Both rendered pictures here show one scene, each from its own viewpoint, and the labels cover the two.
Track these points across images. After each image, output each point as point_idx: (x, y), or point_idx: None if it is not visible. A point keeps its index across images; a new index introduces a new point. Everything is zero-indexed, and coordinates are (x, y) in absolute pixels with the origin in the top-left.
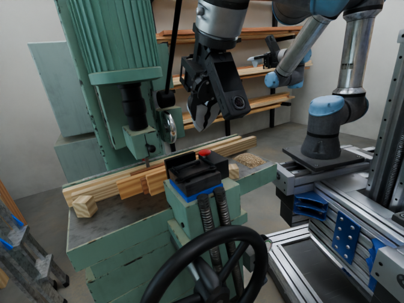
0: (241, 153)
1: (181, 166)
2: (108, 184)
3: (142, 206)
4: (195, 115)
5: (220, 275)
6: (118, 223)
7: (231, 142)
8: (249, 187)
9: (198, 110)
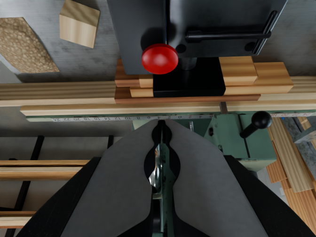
0: (34, 76)
1: (228, 50)
2: (290, 93)
3: (279, 26)
4: (240, 181)
5: None
6: None
7: (46, 106)
8: None
9: (237, 207)
